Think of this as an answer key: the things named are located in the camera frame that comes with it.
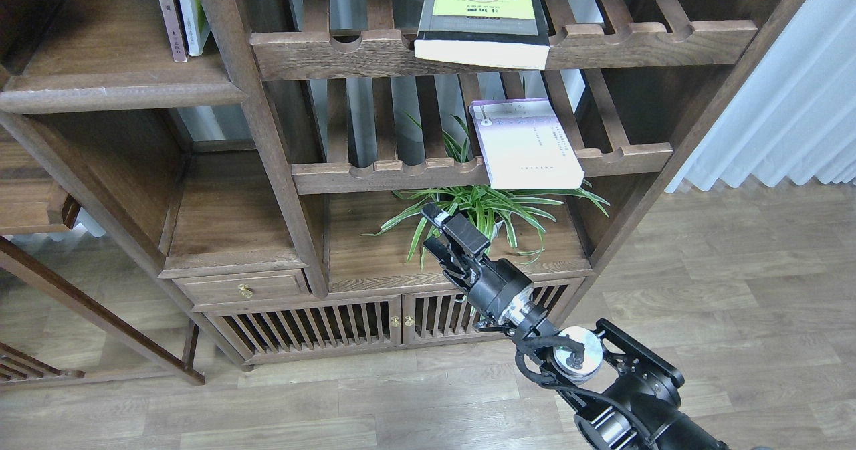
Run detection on green spider plant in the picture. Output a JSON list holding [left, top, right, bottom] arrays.
[[364, 112, 611, 285]]

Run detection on white plant pot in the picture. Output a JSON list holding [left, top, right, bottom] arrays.
[[479, 213, 505, 242]]

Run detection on brass drawer knob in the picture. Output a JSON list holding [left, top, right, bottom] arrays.
[[238, 284, 254, 299]]

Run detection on white pleated curtain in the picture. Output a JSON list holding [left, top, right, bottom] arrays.
[[666, 0, 855, 193]]

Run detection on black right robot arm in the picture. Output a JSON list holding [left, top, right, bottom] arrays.
[[422, 203, 726, 449]]

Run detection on pale lilac white book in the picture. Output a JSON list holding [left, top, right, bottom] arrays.
[[469, 98, 584, 190]]

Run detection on dark wooden bookshelf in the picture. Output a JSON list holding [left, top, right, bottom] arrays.
[[2, 0, 807, 367]]

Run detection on white green upright book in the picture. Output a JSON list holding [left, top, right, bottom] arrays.
[[179, 0, 211, 57]]

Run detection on yellow and black thick book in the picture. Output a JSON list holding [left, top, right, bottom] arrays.
[[413, 0, 550, 70]]

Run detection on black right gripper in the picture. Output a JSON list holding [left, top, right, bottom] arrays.
[[420, 203, 533, 328]]

